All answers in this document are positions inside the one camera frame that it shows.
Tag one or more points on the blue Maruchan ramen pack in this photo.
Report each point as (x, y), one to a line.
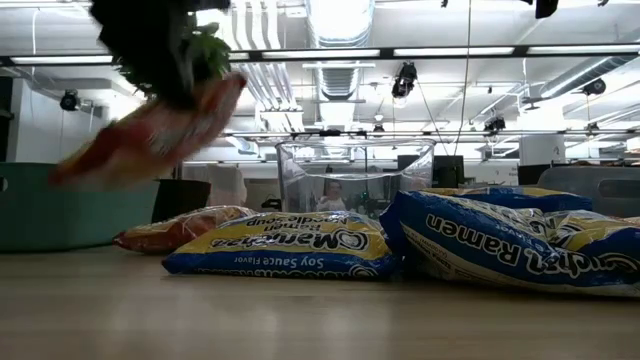
(540, 201)
(475, 240)
(280, 245)

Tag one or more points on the ceiling light rail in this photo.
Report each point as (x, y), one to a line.
(320, 53)

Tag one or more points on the white pillar box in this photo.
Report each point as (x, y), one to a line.
(542, 150)

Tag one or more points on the black hanging device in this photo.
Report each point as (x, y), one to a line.
(546, 7)

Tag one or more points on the teal plastic bin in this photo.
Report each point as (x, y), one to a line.
(75, 215)

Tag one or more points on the black ceiling spot lamp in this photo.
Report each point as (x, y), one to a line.
(69, 101)
(594, 87)
(405, 80)
(495, 124)

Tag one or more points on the silver ventilation duct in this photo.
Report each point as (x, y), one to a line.
(340, 80)
(585, 75)

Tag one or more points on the black computer monitor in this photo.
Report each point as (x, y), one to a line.
(532, 175)
(408, 162)
(448, 172)

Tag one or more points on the black ceiling track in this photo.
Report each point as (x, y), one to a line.
(350, 133)

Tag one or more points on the white draped chair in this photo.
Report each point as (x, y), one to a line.
(220, 185)

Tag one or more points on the red Maruchan ramen pack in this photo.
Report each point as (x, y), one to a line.
(150, 145)
(170, 232)

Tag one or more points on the grey plastic bin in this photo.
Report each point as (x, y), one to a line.
(575, 192)

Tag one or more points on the clear plastic container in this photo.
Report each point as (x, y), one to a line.
(300, 170)

